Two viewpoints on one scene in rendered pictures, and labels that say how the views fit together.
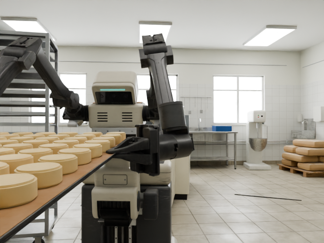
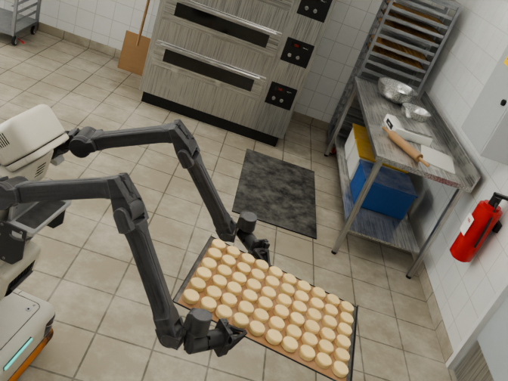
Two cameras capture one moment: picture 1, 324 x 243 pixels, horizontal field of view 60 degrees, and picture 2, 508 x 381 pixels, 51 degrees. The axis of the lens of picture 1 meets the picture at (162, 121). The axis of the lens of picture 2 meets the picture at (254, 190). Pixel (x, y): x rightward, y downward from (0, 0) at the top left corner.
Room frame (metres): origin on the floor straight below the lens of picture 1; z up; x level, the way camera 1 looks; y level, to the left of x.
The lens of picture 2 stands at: (0.68, 1.72, 2.14)
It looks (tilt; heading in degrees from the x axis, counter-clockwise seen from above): 28 degrees down; 270
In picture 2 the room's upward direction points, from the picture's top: 21 degrees clockwise
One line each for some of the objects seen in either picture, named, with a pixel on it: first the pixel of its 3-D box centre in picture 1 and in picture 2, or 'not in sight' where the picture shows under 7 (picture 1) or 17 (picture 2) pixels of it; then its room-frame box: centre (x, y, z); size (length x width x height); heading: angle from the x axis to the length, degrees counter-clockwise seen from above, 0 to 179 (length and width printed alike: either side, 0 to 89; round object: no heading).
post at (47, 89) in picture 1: (47, 133); not in sight; (2.36, 0.97, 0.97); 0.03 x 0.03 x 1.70; 12
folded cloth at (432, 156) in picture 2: not in sight; (437, 159); (-0.52, -2.11, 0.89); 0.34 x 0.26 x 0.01; 83
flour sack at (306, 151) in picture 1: (316, 151); not in sight; (5.85, -3.22, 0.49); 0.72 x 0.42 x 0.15; 100
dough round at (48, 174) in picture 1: (39, 174); (318, 293); (0.32, 0.14, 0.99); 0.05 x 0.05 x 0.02
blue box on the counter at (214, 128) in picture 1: (222, 128); not in sight; (6.89, -1.47, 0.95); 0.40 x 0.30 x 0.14; 98
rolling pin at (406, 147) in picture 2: not in sight; (404, 145); (-0.25, -2.05, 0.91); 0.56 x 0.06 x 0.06; 124
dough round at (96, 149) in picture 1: (87, 150); (275, 272); (0.49, 0.13, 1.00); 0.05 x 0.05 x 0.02
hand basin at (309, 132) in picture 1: (304, 129); not in sight; (6.98, -3.56, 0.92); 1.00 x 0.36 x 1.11; 5
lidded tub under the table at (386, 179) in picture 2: not in sight; (381, 190); (-0.34, -2.42, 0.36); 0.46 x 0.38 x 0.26; 7
